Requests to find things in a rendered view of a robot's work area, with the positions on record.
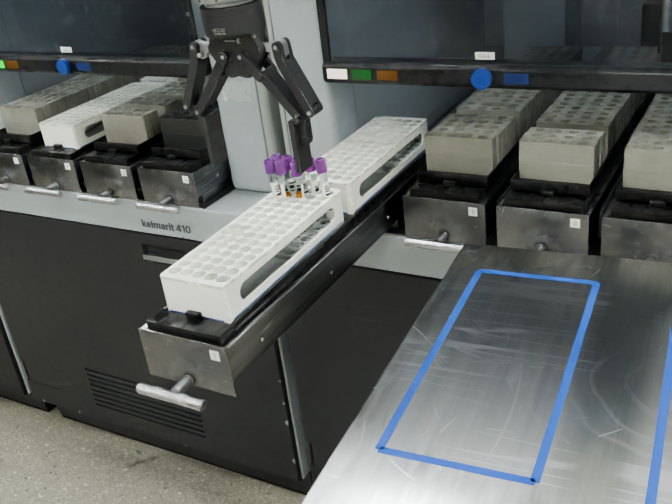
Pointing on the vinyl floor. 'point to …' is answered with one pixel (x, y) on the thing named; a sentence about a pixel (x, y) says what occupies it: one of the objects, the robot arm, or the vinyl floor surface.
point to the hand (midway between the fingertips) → (259, 157)
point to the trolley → (521, 389)
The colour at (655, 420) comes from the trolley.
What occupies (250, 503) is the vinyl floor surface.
